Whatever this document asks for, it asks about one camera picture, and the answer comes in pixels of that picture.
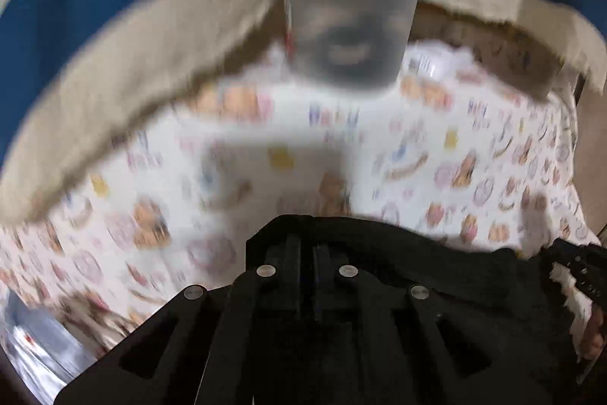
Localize black pants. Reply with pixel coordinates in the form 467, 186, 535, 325
246, 216, 577, 404

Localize person's right hand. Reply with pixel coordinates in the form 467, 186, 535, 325
579, 303, 606, 360

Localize light blue folded garment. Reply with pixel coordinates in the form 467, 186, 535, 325
1, 290, 97, 399

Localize teddy bear print bedsheet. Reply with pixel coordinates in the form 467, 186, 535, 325
0, 38, 603, 405

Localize striped Paris blanket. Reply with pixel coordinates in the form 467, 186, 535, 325
1, 0, 606, 225

